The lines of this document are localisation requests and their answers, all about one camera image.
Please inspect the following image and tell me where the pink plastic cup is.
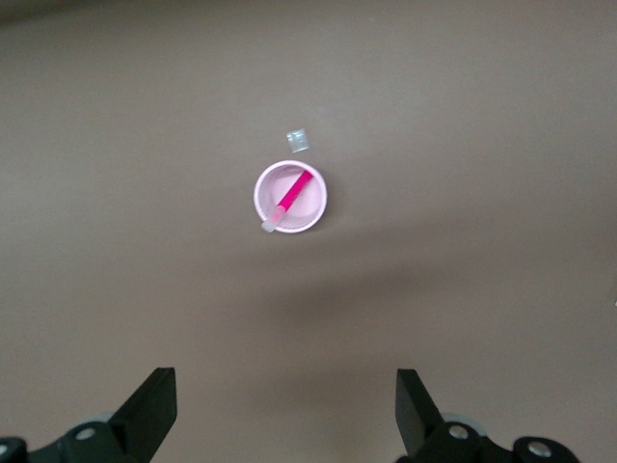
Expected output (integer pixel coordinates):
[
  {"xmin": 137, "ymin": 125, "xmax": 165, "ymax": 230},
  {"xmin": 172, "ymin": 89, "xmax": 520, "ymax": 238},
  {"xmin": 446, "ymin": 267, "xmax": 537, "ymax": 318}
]
[{"xmin": 253, "ymin": 160, "xmax": 331, "ymax": 236}]

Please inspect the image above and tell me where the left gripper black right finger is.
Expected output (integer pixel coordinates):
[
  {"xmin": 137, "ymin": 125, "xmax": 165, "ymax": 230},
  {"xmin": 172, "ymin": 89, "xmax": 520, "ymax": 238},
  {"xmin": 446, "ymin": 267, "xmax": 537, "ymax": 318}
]
[{"xmin": 394, "ymin": 368, "xmax": 515, "ymax": 463}]

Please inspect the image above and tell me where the pink marker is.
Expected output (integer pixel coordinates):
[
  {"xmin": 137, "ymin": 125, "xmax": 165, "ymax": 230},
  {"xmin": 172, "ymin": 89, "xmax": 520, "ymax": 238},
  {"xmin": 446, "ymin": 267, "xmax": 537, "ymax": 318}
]
[{"xmin": 260, "ymin": 169, "xmax": 313, "ymax": 234}]

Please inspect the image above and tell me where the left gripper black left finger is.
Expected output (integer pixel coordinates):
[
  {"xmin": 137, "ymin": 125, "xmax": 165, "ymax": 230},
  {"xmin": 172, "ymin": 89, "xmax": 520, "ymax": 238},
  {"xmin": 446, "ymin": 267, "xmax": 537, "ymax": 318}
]
[{"xmin": 26, "ymin": 367, "xmax": 177, "ymax": 463}]

